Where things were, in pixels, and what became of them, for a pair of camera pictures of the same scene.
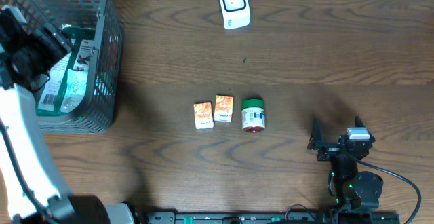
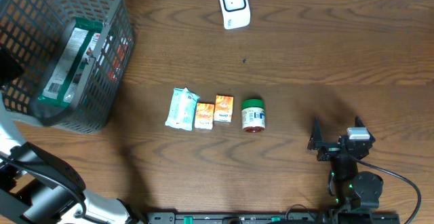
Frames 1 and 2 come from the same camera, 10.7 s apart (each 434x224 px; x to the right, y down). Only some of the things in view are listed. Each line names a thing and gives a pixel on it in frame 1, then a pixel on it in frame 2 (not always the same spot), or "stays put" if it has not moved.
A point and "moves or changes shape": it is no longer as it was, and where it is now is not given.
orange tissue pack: (223, 111) stays put
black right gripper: (316, 142) stays put
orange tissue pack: (204, 118) stays put
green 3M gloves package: (51, 93) moves or changes shape
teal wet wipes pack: (75, 90) → (181, 113)
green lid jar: (253, 115) stays put
